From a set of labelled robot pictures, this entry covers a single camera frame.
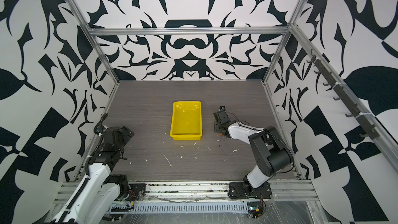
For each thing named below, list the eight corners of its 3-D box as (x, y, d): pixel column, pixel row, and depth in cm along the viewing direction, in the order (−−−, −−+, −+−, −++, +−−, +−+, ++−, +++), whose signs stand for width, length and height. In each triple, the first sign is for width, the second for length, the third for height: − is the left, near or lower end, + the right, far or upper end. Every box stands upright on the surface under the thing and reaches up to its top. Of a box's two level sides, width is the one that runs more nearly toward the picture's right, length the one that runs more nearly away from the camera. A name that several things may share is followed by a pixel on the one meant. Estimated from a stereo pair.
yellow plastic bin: (171, 141, 93) (169, 135, 87) (175, 107, 108) (173, 100, 102) (202, 141, 93) (202, 135, 87) (201, 107, 108) (202, 100, 102)
